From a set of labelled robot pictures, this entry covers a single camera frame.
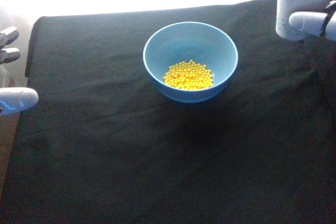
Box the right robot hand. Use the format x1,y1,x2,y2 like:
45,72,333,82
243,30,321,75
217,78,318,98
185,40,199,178
288,0,336,41

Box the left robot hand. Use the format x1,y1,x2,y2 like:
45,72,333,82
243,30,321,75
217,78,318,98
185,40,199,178
0,26,39,116

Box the yellow beads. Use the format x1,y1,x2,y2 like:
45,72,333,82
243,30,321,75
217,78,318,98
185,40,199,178
162,59,215,91

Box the blue bowl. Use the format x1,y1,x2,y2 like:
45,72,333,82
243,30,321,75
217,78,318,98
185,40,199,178
142,21,239,103

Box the black table cloth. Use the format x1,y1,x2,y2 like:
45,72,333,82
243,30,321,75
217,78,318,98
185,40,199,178
0,0,336,224

